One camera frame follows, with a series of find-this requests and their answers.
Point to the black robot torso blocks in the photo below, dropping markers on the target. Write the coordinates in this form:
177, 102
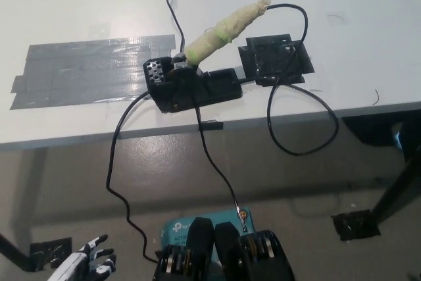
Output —
227, 254

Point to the black square taped tray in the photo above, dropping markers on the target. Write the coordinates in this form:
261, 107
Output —
273, 60

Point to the black table leg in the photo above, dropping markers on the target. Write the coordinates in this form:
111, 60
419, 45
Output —
13, 252
394, 189

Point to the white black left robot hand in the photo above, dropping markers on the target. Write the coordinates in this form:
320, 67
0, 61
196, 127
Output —
95, 261

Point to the small black tape strip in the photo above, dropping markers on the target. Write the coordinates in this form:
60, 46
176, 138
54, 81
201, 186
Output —
212, 126

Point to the black soldering iron stand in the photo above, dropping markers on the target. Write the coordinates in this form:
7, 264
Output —
217, 87

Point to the grey duct tape patch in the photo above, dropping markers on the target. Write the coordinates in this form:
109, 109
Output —
82, 70

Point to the black floor tape patch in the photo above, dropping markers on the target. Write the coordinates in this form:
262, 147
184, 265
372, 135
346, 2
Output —
49, 254
355, 226

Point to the teal tp-link router box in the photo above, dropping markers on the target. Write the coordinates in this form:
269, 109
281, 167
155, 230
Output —
176, 228

